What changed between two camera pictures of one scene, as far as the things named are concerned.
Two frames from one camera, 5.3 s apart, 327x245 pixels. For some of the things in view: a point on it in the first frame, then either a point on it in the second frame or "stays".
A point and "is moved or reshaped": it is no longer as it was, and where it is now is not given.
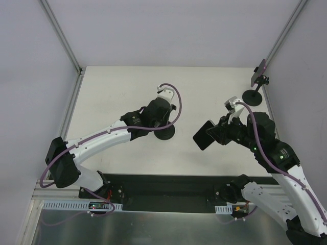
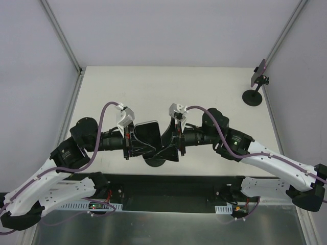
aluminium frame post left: (61, 34) stays
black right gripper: (219, 131) -> (182, 139)
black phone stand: (253, 97) stays
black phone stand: (165, 133) is moved or reshaped
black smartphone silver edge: (202, 138) is moved or reshaped
